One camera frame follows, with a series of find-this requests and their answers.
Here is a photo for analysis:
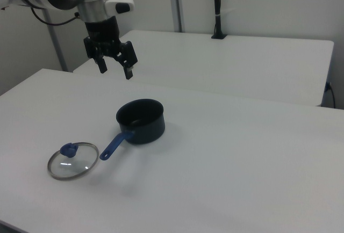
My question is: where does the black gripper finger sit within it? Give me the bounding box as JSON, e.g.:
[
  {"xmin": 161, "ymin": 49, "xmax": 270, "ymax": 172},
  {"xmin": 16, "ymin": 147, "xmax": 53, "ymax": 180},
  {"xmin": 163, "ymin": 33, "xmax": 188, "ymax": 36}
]
[
  {"xmin": 114, "ymin": 40, "xmax": 139, "ymax": 81},
  {"xmin": 83, "ymin": 37, "xmax": 109, "ymax": 74}
]

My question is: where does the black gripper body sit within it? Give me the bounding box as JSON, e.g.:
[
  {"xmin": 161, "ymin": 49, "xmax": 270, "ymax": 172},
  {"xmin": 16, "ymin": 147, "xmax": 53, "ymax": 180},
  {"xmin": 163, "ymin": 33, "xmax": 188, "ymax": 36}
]
[{"xmin": 85, "ymin": 16, "xmax": 127, "ymax": 58}]

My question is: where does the glass lid with blue knob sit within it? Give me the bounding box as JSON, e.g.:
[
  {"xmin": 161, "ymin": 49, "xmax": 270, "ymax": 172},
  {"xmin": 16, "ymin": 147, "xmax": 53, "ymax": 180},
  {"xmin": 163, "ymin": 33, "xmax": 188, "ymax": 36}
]
[{"xmin": 47, "ymin": 141, "xmax": 99, "ymax": 181}]

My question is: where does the grey partition frame post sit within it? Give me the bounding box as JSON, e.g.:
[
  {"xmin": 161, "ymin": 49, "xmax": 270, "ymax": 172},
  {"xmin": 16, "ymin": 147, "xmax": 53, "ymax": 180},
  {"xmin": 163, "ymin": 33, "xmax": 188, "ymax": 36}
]
[
  {"xmin": 170, "ymin": 0, "xmax": 185, "ymax": 33},
  {"xmin": 42, "ymin": 9, "xmax": 68, "ymax": 72}
]

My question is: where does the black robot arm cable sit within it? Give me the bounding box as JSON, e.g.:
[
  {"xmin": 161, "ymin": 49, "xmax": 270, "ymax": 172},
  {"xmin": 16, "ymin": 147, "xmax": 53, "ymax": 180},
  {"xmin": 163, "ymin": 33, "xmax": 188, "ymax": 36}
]
[{"xmin": 30, "ymin": 7, "xmax": 81, "ymax": 26}]

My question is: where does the dark saucepan with blue handle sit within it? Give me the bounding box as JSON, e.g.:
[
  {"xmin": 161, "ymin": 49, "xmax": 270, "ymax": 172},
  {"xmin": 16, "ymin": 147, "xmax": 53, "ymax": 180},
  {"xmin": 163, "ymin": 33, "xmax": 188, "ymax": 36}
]
[{"xmin": 99, "ymin": 98, "xmax": 166, "ymax": 161}]

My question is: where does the black camera stand pole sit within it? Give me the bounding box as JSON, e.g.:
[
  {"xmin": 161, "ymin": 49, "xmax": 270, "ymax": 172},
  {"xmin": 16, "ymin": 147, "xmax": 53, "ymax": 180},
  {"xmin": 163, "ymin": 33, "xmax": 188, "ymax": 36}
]
[{"xmin": 211, "ymin": 0, "xmax": 228, "ymax": 40}]

